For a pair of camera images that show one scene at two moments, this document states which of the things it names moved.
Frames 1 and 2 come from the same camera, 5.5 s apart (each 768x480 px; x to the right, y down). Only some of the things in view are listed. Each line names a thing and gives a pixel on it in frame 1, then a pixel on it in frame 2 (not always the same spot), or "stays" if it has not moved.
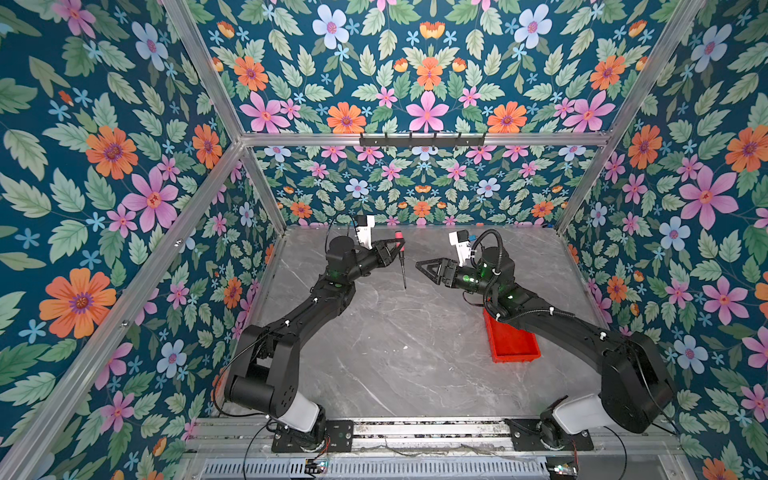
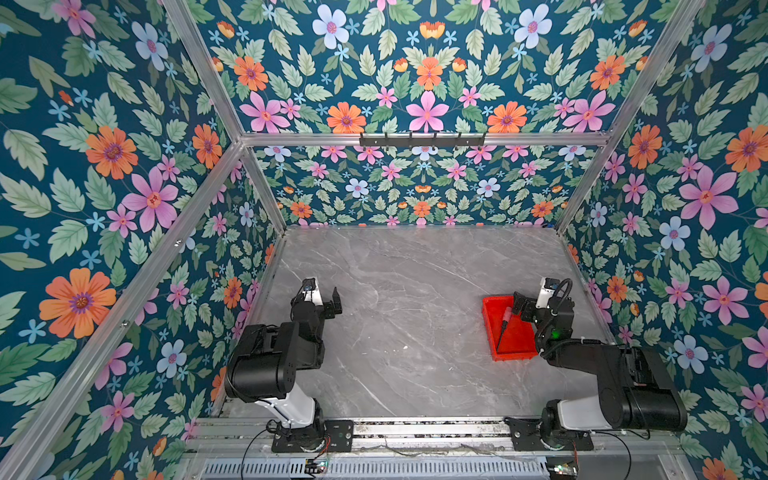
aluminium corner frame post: (631, 109) stays
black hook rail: (422, 142) stays
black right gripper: (449, 274) → (530, 307)
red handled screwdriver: (401, 249) → (507, 314)
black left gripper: (382, 255) → (324, 309)
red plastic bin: (509, 344) stays
